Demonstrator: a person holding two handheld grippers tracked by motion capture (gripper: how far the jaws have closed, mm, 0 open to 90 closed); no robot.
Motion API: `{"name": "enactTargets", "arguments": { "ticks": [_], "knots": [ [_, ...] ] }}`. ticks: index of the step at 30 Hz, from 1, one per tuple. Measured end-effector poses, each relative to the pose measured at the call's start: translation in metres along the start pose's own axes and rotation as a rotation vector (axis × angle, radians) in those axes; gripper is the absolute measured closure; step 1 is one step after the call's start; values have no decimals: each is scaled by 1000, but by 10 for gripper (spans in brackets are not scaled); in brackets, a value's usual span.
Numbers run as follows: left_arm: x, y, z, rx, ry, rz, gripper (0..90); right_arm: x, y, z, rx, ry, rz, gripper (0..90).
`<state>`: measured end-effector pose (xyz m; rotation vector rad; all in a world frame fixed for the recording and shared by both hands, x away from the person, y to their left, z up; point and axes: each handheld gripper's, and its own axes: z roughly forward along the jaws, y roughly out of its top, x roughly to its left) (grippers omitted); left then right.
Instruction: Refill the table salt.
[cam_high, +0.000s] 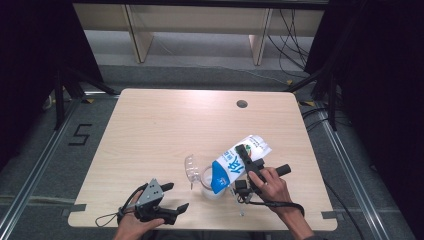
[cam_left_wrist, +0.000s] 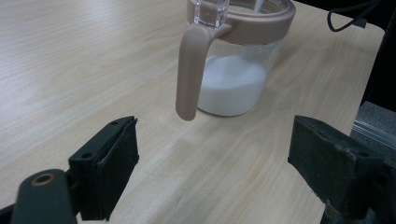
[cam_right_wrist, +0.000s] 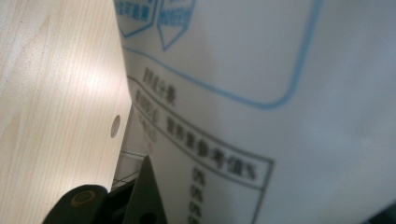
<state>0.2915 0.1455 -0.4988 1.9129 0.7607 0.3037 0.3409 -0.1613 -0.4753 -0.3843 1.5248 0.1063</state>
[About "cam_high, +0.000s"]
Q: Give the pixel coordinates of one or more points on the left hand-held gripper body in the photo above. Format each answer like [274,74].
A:
[150,195]

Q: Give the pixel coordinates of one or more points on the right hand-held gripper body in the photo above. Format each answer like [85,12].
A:
[257,165]

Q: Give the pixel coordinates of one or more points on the white blue milk pouch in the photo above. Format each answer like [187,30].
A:
[230,166]

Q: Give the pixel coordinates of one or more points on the clear glass pitcher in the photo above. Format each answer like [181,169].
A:
[191,166]

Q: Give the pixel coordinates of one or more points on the person's right hand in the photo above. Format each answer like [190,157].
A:
[275,191]

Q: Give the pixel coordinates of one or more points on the person's left hand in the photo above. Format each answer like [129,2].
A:
[131,230]

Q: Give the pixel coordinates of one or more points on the grey tape piece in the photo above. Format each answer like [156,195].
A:
[329,215]
[76,208]

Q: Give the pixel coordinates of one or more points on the yellow black tape piece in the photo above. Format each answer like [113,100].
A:
[88,100]
[307,103]

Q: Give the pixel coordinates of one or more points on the black metal stand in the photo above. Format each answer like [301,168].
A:
[59,100]
[331,100]

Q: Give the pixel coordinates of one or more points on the grey floor strip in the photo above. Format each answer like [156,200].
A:
[33,200]

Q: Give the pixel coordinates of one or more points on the black curtain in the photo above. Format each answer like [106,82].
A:
[383,100]
[30,66]

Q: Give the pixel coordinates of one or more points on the light wooden shelf unit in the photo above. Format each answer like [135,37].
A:
[200,18]

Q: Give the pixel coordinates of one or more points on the aluminium floor rail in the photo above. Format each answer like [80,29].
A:
[353,180]
[36,173]

